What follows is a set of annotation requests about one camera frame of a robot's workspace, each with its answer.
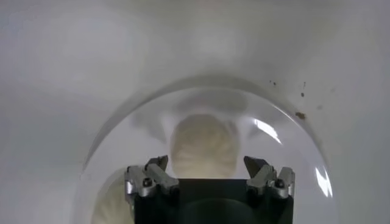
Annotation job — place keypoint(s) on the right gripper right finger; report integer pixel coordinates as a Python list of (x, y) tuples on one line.
[(265, 178)]

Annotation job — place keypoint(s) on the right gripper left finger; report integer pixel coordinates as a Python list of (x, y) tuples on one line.
[(161, 179)]

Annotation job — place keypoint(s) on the white steamed baozi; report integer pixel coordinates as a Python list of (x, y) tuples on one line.
[(111, 201), (204, 146)]

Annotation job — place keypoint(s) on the white round plate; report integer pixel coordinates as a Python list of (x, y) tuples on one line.
[(274, 158)]

